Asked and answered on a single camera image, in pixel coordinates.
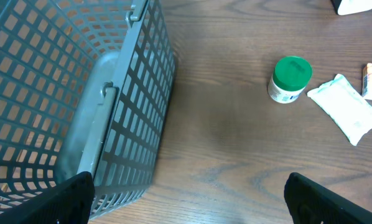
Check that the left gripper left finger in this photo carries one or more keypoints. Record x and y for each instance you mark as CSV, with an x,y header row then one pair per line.
x,y
68,203

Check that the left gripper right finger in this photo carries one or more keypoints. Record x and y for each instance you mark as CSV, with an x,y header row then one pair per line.
x,y
308,202

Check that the teal wet wipes pack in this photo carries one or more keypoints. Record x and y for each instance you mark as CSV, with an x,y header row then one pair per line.
x,y
346,107

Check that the green lid white jar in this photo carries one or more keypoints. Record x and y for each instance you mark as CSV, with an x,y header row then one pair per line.
x,y
290,77

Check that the white barcode scanner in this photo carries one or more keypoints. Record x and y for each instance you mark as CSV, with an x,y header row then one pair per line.
x,y
346,7

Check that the grey plastic mesh basket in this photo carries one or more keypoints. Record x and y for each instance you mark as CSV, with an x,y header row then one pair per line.
x,y
84,86

